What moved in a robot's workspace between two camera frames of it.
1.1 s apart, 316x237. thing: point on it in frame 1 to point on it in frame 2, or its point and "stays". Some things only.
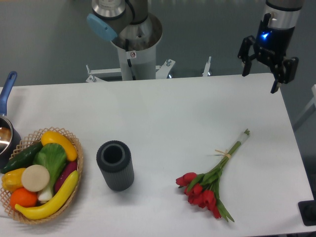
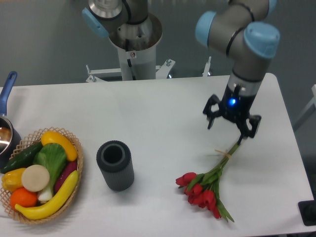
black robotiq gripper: [271, 45] to [236, 108]
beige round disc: [35, 178] stays
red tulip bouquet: [201, 189] stays
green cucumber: [23, 159] stays
